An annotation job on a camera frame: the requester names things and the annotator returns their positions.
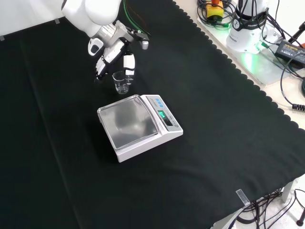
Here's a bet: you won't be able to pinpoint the black cable bundle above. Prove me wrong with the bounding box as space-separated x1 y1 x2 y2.
196 0 236 31

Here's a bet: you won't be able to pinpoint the green cable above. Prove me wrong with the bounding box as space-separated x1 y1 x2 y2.
122 0 151 37

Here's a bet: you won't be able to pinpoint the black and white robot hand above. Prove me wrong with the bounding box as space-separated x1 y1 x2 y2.
94 21 150 85

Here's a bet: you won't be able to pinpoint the black bench cloth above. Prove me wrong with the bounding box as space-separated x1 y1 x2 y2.
0 0 305 229

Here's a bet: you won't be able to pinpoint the yellow stop button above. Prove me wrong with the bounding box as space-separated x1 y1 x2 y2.
206 0 224 20

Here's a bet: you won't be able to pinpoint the black tripod leg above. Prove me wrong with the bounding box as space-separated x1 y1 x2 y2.
286 21 305 43

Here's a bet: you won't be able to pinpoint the black power adapter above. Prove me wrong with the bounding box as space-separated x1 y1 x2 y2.
274 40 305 64

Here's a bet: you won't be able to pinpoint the small clear glass beaker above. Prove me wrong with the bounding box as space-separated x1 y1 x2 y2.
112 71 131 95

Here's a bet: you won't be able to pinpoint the white electronic balance steel pan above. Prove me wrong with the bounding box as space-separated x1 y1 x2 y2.
97 94 184 163

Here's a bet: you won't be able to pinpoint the black cable with coiled end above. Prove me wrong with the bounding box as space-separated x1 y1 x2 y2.
280 62 305 111

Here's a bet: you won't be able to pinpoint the white bench leg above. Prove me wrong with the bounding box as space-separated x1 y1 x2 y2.
282 180 295 204

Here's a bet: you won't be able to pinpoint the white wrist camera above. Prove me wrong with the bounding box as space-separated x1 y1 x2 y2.
87 37 105 57

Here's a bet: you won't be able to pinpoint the grey metal base plate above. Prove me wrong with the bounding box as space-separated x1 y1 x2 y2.
234 35 305 85

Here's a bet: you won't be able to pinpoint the black cables under bench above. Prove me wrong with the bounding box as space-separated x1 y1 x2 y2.
235 187 305 229

